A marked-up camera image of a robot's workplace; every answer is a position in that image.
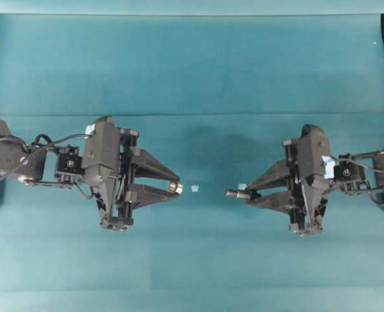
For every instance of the teal table mat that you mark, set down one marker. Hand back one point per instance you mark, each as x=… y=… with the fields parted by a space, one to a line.
x=213 y=99

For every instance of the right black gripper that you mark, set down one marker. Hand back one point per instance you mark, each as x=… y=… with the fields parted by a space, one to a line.
x=307 y=202

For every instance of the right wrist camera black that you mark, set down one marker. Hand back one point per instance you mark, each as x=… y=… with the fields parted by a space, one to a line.
x=310 y=148

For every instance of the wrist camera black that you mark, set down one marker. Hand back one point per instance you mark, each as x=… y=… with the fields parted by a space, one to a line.
x=101 y=151
x=310 y=148

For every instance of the dark threaded metal shaft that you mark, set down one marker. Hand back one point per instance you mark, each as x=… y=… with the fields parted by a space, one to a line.
x=240 y=194

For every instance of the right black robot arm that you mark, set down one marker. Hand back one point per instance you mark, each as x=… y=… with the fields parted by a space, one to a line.
x=348 y=174

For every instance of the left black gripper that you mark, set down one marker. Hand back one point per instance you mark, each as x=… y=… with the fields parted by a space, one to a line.
x=118 y=196

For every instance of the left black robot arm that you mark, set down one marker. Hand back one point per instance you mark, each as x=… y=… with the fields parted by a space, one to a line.
x=49 y=163

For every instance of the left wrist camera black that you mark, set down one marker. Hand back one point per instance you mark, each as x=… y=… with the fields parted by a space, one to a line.
x=101 y=151

